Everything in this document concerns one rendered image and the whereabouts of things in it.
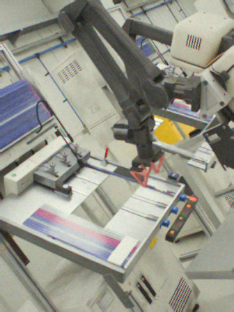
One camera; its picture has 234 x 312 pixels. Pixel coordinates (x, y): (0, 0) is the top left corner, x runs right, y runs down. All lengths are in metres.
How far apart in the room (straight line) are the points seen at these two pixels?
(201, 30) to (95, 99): 1.90
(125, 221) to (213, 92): 0.90
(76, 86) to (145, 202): 1.41
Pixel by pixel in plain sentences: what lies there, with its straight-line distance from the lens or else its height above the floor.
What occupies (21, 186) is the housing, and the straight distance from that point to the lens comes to 2.06.
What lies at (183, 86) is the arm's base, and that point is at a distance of 1.23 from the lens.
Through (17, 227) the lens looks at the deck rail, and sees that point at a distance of 1.86.
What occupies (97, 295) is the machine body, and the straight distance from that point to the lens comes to 1.98.
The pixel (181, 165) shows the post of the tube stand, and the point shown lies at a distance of 2.44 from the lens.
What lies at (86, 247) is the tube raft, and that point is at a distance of 1.75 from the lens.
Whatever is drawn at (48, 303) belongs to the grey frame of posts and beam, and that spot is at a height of 0.68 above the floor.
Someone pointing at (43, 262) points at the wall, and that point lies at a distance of 3.87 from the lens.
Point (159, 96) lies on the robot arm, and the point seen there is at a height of 1.23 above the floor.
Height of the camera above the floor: 1.33
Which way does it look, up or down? 8 degrees down
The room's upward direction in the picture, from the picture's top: 34 degrees counter-clockwise
